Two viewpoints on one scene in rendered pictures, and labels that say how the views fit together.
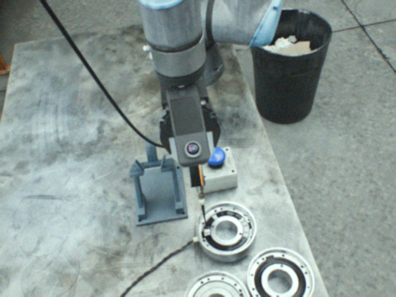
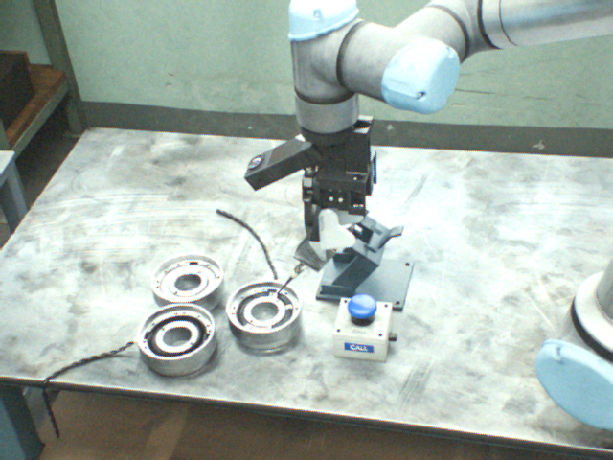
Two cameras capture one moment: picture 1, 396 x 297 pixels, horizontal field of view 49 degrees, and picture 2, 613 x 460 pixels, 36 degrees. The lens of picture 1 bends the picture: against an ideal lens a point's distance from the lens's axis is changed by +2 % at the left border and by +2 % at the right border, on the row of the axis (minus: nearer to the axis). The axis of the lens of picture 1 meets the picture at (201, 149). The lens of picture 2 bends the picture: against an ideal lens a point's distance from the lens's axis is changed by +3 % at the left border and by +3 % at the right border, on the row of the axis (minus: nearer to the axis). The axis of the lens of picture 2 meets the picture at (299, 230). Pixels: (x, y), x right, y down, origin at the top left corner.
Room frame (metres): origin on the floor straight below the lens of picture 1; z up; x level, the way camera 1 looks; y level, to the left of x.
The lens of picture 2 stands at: (0.75, -0.89, 1.74)
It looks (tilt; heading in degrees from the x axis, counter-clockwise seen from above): 39 degrees down; 110
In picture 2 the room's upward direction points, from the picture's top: 5 degrees counter-clockwise
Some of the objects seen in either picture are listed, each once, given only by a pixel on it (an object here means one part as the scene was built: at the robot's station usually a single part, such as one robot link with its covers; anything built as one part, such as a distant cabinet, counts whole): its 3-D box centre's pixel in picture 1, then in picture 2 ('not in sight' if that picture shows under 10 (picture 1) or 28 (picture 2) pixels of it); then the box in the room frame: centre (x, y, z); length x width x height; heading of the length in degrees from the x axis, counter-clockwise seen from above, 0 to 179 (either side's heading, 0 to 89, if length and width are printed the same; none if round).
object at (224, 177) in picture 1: (216, 167); (367, 329); (0.53, -0.02, 0.82); 0.08 x 0.07 x 0.05; 4
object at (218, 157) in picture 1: (215, 161); (362, 315); (0.52, -0.02, 0.85); 0.04 x 0.04 x 0.05
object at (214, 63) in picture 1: (192, 53); not in sight; (0.88, -0.01, 0.85); 0.15 x 0.15 x 0.10
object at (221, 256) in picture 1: (226, 232); (264, 315); (0.38, -0.02, 0.82); 0.10 x 0.10 x 0.04
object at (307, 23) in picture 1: (286, 71); not in sight; (1.51, -0.43, 0.21); 0.34 x 0.34 x 0.43
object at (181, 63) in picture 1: (174, 50); (328, 103); (0.48, 0.02, 1.15); 0.08 x 0.08 x 0.05
